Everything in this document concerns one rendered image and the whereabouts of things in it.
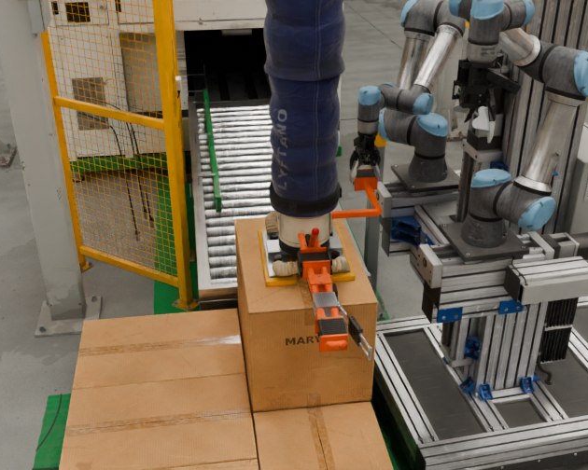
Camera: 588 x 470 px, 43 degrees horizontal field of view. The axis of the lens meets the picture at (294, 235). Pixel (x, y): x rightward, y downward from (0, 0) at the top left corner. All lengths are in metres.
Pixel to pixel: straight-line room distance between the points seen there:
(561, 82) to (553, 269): 0.63
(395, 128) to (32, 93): 1.56
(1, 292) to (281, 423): 2.25
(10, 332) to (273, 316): 1.99
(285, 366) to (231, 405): 0.26
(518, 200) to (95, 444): 1.50
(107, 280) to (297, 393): 2.00
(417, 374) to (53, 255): 1.80
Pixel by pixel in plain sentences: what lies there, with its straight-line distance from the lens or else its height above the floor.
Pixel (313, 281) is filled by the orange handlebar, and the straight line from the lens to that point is 2.17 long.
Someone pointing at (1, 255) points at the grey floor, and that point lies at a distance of 4.70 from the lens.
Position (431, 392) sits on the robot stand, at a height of 0.21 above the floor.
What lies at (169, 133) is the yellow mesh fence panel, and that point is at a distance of 3.53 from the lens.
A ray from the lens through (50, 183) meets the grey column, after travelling 3.61.
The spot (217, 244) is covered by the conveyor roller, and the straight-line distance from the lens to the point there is 3.47.
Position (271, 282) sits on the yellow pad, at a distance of 2.39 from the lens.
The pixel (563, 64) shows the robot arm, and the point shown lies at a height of 1.63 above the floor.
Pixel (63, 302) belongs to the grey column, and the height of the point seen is 0.13.
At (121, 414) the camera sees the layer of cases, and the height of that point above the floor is 0.54.
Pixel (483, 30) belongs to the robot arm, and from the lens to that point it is 1.94.
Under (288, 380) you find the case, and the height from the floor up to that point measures 0.66.
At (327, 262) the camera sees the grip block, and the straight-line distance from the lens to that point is 2.23.
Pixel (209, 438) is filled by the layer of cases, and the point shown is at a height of 0.54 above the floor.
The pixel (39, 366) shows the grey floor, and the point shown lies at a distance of 3.76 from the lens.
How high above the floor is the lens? 2.28
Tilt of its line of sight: 30 degrees down
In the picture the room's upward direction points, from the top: straight up
